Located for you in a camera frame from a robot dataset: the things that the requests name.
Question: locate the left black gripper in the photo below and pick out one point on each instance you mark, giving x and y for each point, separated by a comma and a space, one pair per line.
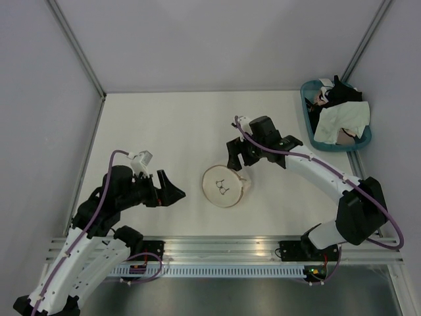
167, 195

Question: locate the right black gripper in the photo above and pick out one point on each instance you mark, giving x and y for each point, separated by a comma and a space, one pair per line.
235, 147

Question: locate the round white mesh laundry bag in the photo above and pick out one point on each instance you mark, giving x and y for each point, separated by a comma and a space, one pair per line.
225, 187

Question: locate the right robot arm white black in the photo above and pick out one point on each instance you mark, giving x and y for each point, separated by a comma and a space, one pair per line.
360, 203

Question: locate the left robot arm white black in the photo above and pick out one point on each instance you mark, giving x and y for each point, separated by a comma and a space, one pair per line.
71, 279

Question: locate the blue plastic basket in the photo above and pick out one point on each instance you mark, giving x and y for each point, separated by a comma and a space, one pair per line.
309, 90

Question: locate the beige garment in basket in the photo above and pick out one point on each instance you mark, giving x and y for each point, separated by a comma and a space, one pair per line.
345, 137

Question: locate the black garment in basket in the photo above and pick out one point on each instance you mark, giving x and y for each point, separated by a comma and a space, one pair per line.
337, 94

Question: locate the pale green cloth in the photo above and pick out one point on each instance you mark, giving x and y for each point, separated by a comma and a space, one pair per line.
353, 116

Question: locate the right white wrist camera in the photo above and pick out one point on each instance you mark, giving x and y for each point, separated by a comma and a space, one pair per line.
243, 122

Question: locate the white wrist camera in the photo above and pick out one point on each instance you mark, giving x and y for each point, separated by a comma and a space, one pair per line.
139, 162
243, 122

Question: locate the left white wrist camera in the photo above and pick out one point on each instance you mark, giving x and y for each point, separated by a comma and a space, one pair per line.
139, 162

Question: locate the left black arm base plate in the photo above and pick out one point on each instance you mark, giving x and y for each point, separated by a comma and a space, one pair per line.
150, 250

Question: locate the white slotted cable duct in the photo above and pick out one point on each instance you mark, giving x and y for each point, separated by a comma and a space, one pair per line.
211, 271

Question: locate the front aluminium rail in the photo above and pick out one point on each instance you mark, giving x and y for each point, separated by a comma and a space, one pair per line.
265, 249

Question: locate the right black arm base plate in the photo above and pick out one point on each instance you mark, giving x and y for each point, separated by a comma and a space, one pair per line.
293, 251

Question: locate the right aluminium frame post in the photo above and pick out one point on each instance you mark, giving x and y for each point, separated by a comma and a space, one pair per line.
374, 25

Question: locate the aluminium frame post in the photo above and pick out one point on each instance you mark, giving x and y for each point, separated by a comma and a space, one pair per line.
374, 25
71, 38

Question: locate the left aluminium frame post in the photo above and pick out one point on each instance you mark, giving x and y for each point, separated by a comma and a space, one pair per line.
71, 38

